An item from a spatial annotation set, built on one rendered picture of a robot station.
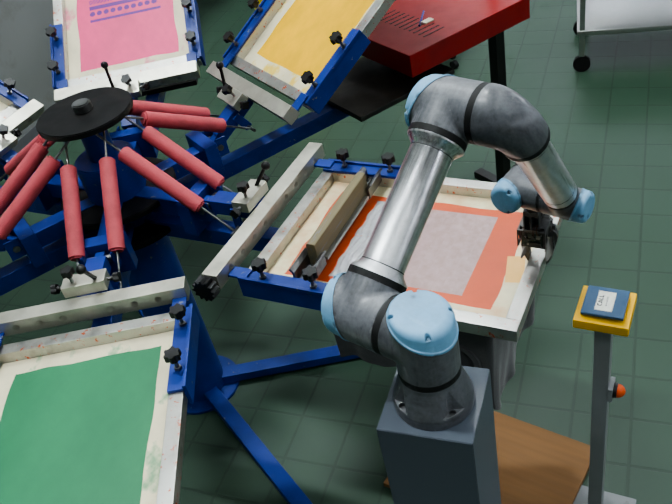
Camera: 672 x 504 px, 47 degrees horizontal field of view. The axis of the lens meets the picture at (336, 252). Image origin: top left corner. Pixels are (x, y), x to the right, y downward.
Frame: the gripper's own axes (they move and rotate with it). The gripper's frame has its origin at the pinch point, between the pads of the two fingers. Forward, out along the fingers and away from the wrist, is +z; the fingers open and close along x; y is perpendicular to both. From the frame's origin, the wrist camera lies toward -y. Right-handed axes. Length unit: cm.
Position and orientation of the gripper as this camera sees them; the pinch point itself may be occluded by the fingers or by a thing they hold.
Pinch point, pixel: (538, 256)
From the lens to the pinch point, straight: 210.4
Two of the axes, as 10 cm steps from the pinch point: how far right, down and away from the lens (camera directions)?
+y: -4.2, 6.3, -6.6
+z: 1.8, 7.7, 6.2
